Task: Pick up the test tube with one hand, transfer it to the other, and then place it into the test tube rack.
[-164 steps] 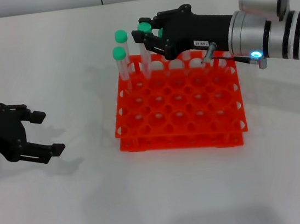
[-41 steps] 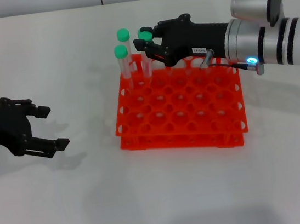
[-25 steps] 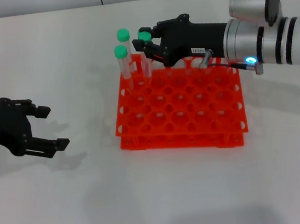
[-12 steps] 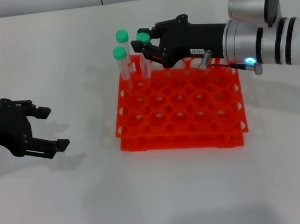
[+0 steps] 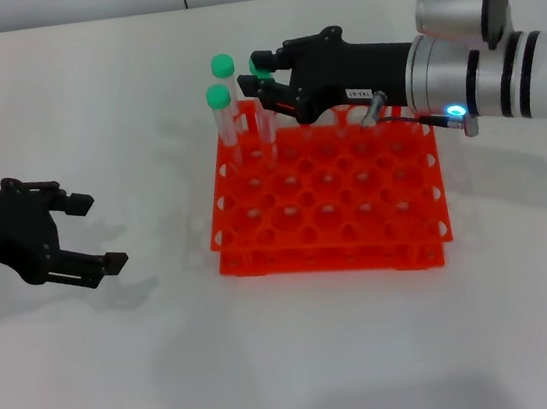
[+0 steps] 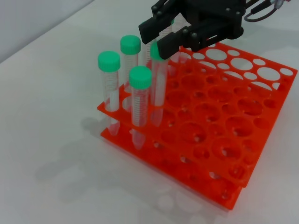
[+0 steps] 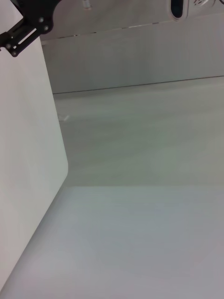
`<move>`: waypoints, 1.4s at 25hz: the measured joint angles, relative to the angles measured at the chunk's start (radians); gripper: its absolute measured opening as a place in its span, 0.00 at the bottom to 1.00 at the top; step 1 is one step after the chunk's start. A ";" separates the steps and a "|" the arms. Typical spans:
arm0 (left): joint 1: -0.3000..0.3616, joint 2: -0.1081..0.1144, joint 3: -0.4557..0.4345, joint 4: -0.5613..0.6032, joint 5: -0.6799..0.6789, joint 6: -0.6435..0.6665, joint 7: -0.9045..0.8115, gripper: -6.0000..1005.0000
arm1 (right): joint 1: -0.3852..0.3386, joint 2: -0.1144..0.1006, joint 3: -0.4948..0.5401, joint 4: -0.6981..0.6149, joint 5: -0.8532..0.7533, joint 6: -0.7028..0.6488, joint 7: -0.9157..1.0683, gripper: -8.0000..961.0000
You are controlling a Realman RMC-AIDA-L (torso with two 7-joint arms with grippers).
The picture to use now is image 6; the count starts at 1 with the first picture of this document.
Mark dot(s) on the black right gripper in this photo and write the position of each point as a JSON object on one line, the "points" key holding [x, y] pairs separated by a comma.
{"points": [[217, 16]]}

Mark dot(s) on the clear test tube green cap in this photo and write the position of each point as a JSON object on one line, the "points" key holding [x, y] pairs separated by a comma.
{"points": [[146, 54], [109, 61], [174, 66], [158, 81], [140, 77], [130, 44]]}

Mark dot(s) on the orange test tube rack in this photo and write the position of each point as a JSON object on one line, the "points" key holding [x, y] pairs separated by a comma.
{"points": [[210, 116]]}

